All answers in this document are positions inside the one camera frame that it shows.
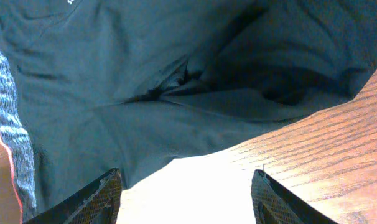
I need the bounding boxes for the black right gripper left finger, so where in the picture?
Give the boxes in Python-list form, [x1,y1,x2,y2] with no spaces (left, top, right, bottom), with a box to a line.
[24,169,123,224]

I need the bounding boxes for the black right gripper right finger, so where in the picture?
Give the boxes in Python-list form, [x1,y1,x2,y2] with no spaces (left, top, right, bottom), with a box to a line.
[251,169,337,224]

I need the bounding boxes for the dark teal athletic pants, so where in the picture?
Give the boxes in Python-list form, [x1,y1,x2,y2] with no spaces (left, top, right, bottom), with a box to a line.
[0,0,377,220]

